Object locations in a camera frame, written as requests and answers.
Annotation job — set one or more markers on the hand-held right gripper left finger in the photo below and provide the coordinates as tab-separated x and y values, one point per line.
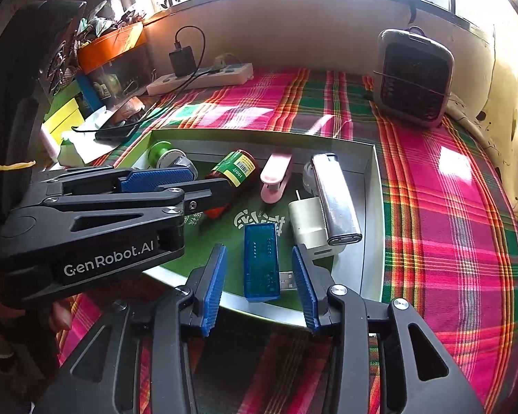
211	289

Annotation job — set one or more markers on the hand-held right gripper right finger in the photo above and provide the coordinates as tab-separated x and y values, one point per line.
306	293

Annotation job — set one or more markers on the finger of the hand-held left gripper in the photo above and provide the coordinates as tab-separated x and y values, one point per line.
155	179
207	196

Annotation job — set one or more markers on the green and white spool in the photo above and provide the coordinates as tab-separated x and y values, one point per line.
157	153

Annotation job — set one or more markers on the green cardboard box lid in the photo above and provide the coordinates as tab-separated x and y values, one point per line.
233	267

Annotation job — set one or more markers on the red bottle green label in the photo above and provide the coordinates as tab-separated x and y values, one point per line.
235	168

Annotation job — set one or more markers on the blue translucent usb tester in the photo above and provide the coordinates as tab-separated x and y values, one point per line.
261	263

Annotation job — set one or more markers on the white wall charger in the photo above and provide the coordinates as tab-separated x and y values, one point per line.
306	224

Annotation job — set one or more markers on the pink stapler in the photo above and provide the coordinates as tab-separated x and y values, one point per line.
276	168

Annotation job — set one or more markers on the silver lighter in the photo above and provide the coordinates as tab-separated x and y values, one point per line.
334	202

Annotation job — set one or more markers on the person's left hand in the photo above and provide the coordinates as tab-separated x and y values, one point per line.
62	317

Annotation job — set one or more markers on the black smartphone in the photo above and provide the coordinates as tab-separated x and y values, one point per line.
112	133

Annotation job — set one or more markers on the green and yellow box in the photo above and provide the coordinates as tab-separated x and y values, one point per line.
62	120

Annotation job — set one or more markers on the black charger brick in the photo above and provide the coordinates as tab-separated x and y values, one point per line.
182	62

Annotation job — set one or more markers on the white power strip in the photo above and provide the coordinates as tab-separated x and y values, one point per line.
228	73

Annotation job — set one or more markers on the grey power plug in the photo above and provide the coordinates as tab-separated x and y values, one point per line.
222	64

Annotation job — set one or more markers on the orange box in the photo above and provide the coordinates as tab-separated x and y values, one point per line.
112	47

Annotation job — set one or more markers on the plaid blanket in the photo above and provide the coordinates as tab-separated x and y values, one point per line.
436	224

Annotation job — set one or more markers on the pile of assorted clutter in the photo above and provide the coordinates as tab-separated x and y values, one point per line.
112	19

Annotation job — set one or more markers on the grey desk fan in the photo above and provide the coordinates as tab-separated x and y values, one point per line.
410	77

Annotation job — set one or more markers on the cream floral cloth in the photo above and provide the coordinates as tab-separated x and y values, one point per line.
513	138

